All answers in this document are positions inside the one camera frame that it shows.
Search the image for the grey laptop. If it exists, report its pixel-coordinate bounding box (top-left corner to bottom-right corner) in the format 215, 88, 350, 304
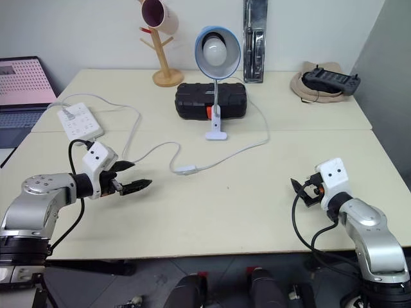
0, 56, 60, 150

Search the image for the black plastic tool case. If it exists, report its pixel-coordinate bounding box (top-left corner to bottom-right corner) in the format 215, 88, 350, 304
174, 81, 249, 121

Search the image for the white power strip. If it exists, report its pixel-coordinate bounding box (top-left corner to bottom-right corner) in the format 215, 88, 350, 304
57, 102, 105, 141

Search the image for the silver metal bracket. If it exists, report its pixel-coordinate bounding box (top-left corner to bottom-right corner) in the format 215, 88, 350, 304
242, 0, 268, 85

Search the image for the cream mug with dark inside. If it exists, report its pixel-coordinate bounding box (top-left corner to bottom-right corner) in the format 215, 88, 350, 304
141, 0, 179, 36

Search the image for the beige cloth hat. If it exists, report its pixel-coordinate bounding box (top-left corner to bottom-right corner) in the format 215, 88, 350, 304
289, 60, 353, 105

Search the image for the white lamp cord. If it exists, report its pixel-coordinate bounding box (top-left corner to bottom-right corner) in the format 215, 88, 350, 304
62, 75, 271, 176

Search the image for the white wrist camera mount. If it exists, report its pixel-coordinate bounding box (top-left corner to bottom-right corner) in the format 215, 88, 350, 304
314, 157, 354, 211
81, 142, 119, 200

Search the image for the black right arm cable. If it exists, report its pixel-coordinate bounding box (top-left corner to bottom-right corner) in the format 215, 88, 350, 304
291, 191, 362, 277

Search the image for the wooden mug tree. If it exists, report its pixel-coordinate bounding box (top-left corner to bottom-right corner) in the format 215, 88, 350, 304
138, 26, 185, 88

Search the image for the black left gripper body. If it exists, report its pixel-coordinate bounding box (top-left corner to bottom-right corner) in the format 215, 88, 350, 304
99, 170, 125, 197

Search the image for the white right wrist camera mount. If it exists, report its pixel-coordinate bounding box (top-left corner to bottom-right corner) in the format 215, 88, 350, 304
314, 157, 354, 211

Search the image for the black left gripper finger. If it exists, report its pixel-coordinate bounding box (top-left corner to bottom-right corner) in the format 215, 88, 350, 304
111, 160, 136, 173
119, 179, 153, 196

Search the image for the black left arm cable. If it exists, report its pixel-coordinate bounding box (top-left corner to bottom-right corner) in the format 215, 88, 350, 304
47, 139, 94, 256

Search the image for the white light bulb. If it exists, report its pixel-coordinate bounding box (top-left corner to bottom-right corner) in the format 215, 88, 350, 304
202, 35, 229, 67

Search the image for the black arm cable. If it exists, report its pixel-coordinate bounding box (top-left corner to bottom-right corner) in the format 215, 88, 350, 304
291, 191, 362, 277
47, 139, 94, 256

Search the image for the blue white desk lamp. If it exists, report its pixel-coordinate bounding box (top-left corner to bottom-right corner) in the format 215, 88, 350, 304
194, 25, 242, 142

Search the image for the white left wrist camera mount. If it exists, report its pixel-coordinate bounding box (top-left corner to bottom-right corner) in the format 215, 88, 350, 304
81, 142, 119, 200

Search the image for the dark rounded shape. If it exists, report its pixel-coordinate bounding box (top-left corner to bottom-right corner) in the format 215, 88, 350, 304
166, 272, 209, 308
246, 266, 287, 308

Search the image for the white inline cord switch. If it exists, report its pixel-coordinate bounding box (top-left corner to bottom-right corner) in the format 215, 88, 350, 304
175, 164, 198, 176

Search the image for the white power strip cord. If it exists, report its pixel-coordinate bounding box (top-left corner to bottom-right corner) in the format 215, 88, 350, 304
46, 101, 70, 112

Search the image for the black handheld controller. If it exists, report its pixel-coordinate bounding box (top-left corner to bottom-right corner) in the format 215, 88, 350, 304
301, 65, 362, 96

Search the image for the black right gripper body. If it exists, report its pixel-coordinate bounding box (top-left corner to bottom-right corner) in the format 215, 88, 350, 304
302, 172, 325, 202

